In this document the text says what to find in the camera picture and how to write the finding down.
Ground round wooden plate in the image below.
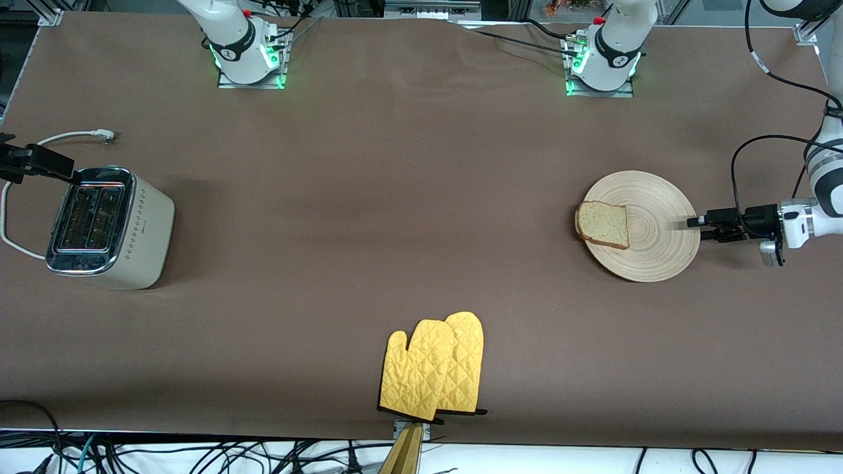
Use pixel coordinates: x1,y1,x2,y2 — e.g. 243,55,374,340
582,171,701,283

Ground brown bread slice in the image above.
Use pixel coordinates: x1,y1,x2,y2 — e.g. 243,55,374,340
575,201,630,250

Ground cream and chrome toaster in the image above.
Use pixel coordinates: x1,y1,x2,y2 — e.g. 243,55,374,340
45,166,176,291

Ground orange plastic item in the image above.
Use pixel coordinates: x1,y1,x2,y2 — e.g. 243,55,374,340
543,0,593,17

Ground yellow quilted oven mitt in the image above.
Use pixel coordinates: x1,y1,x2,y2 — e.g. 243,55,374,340
438,311,488,417
379,319,456,423

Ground brown table cover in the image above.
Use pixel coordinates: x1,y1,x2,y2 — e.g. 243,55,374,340
0,12,843,452

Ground grey power strip box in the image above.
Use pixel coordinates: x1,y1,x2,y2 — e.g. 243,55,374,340
384,0,483,20

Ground wooden stick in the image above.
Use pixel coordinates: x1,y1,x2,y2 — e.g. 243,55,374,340
379,425,425,474

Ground white toaster power cord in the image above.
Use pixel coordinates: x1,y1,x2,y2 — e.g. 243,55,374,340
0,129,116,259

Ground aluminium frame profile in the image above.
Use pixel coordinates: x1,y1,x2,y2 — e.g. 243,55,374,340
794,0,843,45
36,0,90,27

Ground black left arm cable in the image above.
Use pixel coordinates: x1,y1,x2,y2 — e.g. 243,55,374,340
730,0,843,221

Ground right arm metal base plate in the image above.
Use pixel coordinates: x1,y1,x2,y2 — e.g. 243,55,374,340
217,26,290,90

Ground short black base cable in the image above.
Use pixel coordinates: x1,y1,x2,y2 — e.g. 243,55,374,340
524,18,568,40

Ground long black base cable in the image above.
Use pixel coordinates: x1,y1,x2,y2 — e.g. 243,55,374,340
461,28,584,59

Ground black right base cables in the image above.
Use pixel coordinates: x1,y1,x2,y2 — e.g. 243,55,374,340
263,0,323,43

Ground teal cable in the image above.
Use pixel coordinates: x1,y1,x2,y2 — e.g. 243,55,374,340
78,433,99,474

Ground black cable tangle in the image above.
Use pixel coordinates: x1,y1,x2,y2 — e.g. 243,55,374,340
0,398,396,474

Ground small metal bracket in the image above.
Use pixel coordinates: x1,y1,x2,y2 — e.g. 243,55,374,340
393,420,432,443

